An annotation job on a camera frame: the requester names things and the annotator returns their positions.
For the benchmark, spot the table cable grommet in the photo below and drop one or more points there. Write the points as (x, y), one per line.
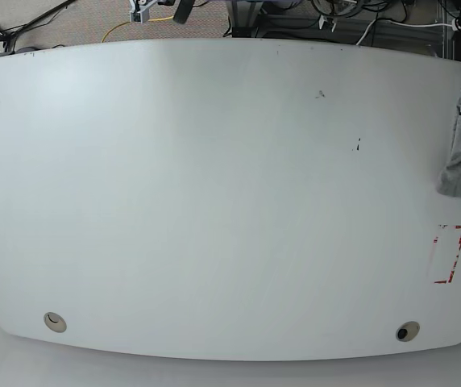
(407, 331)
(55, 322)

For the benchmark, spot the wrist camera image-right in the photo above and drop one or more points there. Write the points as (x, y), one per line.
(327, 23)

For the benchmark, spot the red tape rectangle marking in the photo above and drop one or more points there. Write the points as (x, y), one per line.
(445, 254)

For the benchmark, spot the left table cable grommet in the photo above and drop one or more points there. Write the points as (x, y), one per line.
(55, 322)

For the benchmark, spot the right table cable grommet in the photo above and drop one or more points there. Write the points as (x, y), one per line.
(407, 331)

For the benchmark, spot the black cylinder object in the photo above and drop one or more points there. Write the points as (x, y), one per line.
(183, 11)

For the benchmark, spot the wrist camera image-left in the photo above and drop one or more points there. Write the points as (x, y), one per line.
(139, 14)

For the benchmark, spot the aluminium frame base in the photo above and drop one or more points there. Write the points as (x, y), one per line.
(243, 18)

